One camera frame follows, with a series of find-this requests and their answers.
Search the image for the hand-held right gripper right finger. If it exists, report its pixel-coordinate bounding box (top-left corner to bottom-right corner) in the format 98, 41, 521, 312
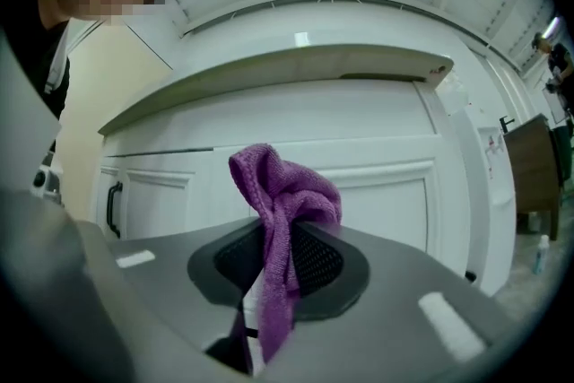
74, 217, 524, 383

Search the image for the small white bottle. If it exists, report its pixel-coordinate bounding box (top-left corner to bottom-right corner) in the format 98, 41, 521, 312
532, 235, 551, 275

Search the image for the brown wooden cabinet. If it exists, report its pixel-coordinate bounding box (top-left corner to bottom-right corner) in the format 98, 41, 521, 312
501, 114, 567, 241

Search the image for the white vanity sink cabinet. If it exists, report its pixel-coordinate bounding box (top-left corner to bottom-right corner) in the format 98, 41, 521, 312
96, 42, 458, 297

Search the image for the white cabinet door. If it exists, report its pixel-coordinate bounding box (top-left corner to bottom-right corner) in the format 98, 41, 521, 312
96, 156, 212, 241

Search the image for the black door handle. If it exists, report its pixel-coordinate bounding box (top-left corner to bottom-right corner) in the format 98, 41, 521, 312
106, 181, 124, 239

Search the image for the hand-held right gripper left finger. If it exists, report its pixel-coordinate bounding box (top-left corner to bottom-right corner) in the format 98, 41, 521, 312
0, 187, 136, 383

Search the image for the person's black shirt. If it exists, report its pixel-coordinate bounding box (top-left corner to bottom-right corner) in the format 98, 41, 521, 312
38, 20, 72, 153

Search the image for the white drawer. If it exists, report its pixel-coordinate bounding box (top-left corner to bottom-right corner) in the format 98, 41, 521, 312
210, 136, 452, 257

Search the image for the purple cloth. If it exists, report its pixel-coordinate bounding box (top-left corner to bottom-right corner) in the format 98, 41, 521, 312
228, 143, 344, 367

